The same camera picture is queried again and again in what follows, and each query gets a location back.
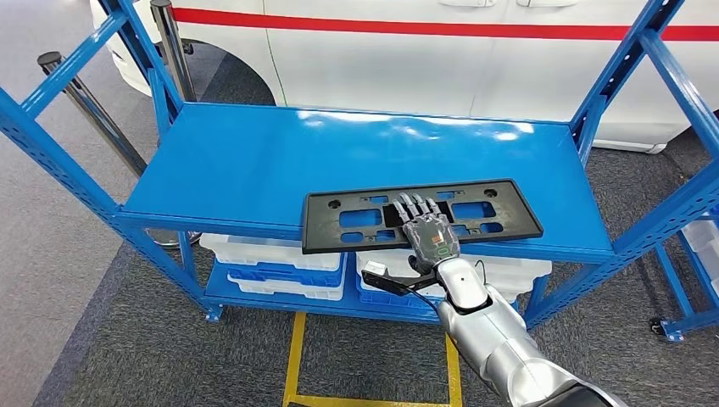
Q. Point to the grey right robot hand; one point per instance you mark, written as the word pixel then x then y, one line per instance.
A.
pixel 432 241

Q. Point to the white car red stripe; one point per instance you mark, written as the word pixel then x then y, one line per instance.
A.
pixel 365 73

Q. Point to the black plastic plate frame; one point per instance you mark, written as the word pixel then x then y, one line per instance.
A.
pixel 317 236

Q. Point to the translucent white plastic bin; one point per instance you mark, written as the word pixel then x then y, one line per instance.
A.
pixel 264 257

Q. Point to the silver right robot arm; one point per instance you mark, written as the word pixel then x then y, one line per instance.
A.
pixel 500 348

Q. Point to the blue wheeled metal rack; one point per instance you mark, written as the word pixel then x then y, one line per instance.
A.
pixel 673 281

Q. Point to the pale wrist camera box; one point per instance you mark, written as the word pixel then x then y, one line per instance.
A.
pixel 376 268

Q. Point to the black camera bracket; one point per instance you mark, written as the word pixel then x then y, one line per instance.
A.
pixel 393 285

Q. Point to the blue metal shelf rack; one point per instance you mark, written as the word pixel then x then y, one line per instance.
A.
pixel 253 168

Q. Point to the blue plastic bin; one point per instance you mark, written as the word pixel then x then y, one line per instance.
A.
pixel 292 276
pixel 387 303

